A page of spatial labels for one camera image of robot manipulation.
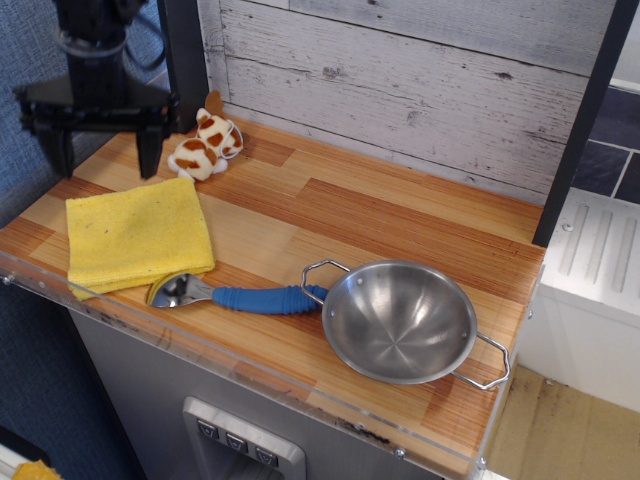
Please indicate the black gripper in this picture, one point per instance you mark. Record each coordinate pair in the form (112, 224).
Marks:
(97, 95)

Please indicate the yellow towel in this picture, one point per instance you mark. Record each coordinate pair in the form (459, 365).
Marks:
(133, 238)

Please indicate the brown white plush toy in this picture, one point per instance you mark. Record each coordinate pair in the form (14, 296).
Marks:
(217, 141)

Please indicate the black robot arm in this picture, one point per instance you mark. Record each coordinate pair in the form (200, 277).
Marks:
(94, 26)

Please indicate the silver button control panel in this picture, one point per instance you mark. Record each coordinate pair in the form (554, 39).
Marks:
(228, 447)

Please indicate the yellow object bottom corner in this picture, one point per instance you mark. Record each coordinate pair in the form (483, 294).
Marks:
(35, 471)

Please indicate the left black vertical post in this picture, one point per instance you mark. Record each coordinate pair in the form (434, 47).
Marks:
(179, 20)

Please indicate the black vertical post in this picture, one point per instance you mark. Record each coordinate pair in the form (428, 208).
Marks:
(606, 61)
(179, 20)

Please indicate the blue handled metal spoon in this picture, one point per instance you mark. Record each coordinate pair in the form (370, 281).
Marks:
(186, 288)

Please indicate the steel two-handled bowl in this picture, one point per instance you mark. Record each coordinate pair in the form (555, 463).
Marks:
(402, 322)

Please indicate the right black vertical post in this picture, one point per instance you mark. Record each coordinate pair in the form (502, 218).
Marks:
(606, 61)

